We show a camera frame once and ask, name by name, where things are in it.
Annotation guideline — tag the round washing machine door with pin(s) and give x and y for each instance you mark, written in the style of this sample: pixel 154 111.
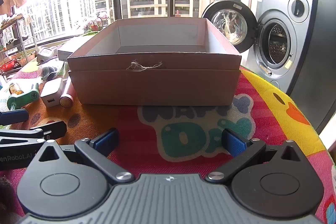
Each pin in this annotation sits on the round washing machine door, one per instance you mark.
pixel 231 24

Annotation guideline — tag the grey charger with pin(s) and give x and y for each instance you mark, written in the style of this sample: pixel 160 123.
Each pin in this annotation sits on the grey charger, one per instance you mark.
pixel 46 54

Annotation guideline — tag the amber bottle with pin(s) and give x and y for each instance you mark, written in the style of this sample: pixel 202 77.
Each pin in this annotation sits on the amber bottle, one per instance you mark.
pixel 15 88

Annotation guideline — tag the small white box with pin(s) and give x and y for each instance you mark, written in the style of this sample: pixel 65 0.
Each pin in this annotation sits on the small white box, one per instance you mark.
pixel 68 52

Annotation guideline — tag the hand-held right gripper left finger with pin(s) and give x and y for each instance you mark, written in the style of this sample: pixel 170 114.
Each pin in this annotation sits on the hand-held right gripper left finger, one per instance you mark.
pixel 105 141

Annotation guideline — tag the pink cardboard box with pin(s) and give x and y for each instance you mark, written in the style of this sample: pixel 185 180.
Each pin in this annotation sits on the pink cardboard box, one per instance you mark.
pixel 157 85

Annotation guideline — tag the green clamp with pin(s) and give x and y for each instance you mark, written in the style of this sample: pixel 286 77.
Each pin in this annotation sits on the green clamp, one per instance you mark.
pixel 22 98

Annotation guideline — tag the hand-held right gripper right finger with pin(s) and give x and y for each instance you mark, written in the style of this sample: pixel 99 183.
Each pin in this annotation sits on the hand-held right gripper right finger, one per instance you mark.
pixel 235 142

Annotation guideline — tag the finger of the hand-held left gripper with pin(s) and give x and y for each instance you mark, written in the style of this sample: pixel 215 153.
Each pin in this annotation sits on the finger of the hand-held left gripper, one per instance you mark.
pixel 13 117
pixel 55 130

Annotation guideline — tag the clear plastic bag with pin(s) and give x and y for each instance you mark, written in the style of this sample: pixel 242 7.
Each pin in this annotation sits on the clear plastic bag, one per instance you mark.
pixel 50 71

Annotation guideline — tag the red bowl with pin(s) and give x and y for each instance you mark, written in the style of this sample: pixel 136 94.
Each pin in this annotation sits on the red bowl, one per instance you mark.
pixel 7 64

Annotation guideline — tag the pink potted flower plant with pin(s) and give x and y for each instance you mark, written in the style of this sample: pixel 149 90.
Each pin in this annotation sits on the pink potted flower plant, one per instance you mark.
pixel 92 22

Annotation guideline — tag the grey washing machine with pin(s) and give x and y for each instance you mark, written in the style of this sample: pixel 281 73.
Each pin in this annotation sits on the grey washing machine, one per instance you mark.
pixel 294 29

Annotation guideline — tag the metal rack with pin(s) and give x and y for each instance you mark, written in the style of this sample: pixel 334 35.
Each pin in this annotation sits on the metal rack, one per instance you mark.
pixel 22 37

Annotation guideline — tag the pink tube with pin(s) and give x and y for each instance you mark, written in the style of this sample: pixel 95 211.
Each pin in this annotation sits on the pink tube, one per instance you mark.
pixel 67 95

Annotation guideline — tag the black cabinet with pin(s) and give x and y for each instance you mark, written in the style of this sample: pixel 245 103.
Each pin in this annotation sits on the black cabinet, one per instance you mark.
pixel 326 56

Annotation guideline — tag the colourful printed mat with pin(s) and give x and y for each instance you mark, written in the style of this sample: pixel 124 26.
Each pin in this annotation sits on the colourful printed mat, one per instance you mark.
pixel 262 113

